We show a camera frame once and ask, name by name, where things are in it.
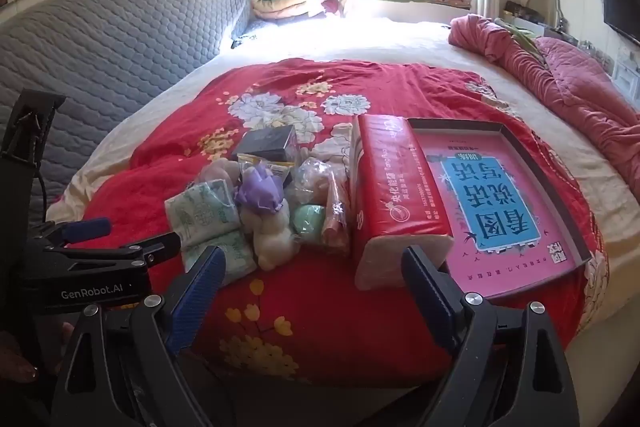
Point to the pale green ball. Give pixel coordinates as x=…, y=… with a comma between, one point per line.
x=310, y=219

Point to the red tissue pack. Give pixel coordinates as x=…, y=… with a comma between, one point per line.
x=390, y=187

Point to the dark patterned box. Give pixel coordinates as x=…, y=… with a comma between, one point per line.
x=520, y=13

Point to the pink towel packet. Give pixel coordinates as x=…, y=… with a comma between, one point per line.
x=335, y=217

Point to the bed with cream sheet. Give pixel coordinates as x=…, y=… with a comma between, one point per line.
x=400, y=42

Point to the pink quilt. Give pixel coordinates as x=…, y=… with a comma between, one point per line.
x=575, y=82

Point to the arched mirror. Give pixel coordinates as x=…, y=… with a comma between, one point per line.
x=547, y=4

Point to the plush rabbit pink dress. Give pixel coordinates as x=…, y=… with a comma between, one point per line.
x=220, y=172

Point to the green white tissue packet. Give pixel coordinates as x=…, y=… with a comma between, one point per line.
x=202, y=207
x=230, y=257

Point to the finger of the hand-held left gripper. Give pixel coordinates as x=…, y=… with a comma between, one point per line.
x=160, y=247
x=87, y=230

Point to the plush rabbit purple dress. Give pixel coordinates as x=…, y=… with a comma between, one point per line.
x=270, y=237

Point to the white drawer unit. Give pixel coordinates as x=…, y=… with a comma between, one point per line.
x=627, y=74

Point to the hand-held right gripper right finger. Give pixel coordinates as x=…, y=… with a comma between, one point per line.
x=430, y=302

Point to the shallow grey box pink inside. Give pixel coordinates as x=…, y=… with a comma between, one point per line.
x=500, y=207

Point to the shiny black box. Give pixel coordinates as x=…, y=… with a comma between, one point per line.
x=262, y=142

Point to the clear plastic bag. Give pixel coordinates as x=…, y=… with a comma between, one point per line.
x=310, y=182

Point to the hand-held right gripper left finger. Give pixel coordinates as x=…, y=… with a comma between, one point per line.
x=200, y=297

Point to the grey quilted headboard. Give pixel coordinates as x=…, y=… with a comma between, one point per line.
x=100, y=57

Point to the green cloth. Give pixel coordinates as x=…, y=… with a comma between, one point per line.
x=520, y=38

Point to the red floral blanket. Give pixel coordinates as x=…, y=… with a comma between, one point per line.
x=300, y=332

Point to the yellow snack packet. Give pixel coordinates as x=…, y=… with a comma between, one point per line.
x=282, y=172

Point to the black television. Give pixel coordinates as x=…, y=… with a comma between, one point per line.
x=622, y=12

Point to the person's left hand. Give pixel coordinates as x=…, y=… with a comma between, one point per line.
x=20, y=362

